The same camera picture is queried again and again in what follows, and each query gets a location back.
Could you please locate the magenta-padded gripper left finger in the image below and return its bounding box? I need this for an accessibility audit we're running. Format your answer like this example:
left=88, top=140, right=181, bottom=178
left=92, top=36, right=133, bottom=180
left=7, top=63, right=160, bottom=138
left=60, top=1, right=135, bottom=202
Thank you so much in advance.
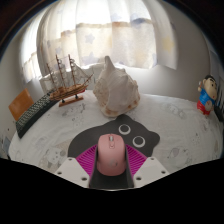
left=54, top=146, right=114, bottom=190

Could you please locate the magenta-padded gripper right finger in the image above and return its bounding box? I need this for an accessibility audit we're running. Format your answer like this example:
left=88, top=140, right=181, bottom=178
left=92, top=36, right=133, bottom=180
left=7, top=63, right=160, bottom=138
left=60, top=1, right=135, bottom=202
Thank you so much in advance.
left=111, top=146, right=170, bottom=190

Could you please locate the pink computer mouse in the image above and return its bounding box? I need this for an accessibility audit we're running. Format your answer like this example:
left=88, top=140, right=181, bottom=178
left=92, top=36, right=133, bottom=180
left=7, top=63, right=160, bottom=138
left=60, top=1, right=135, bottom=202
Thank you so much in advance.
left=96, top=133, right=128, bottom=177

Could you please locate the dark grey cat-shaped mouse pad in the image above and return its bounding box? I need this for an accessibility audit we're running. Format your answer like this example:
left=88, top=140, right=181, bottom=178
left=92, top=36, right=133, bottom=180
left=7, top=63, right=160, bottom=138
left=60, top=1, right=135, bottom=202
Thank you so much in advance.
left=67, top=113, right=161, bottom=160

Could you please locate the white printed tablecloth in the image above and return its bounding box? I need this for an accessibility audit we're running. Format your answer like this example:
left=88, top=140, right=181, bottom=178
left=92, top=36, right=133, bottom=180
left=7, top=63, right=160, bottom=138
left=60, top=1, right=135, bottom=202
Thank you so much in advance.
left=8, top=89, right=224, bottom=190

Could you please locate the black keyboard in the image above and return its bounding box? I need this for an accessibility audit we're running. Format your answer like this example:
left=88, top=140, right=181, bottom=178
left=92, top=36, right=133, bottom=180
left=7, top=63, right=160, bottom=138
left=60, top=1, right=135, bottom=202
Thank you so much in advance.
left=15, top=89, right=61, bottom=139

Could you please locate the wooden model sailing ship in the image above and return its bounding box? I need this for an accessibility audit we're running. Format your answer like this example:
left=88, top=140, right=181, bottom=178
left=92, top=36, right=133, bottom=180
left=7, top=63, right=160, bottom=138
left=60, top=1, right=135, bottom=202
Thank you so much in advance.
left=45, top=54, right=95, bottom=108

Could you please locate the orange wooden chair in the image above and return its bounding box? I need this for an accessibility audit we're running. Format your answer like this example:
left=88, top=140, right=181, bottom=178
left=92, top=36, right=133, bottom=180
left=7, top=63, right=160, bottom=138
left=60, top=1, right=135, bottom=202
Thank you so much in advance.
left=8, top=88, right=35, bottom=122

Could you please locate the large white conch shell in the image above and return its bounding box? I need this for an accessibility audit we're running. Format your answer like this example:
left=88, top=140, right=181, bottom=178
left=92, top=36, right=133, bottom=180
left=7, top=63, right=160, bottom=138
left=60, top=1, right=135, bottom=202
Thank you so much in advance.
left=92, top=55, right=142, bottom=118

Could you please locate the cartoon boy figurine clock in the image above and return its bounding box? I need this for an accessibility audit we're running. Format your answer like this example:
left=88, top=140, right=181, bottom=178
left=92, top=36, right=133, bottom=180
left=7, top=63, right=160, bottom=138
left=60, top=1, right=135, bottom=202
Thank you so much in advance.
left=196, top=74, right=220, bottom=116

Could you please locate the white star-print curtain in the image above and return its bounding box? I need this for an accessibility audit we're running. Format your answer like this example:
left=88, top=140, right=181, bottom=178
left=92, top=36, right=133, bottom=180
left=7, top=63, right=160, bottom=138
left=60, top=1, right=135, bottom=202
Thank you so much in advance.
left=21, top=0, right=179, bottom=84

